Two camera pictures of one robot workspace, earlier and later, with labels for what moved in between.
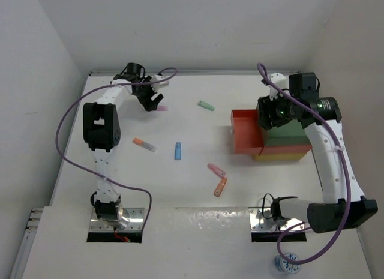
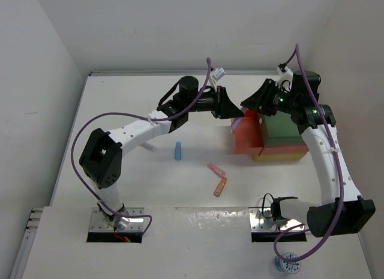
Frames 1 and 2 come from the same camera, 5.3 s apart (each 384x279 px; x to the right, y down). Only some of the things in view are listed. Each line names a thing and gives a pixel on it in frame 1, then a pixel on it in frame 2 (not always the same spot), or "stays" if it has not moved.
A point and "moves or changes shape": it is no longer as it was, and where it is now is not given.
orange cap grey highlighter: x=141 y=143 stays
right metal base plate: x=261 y=220 stays
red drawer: x=249 y=136 stays
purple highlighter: x=162 y=108 moves or changes shape
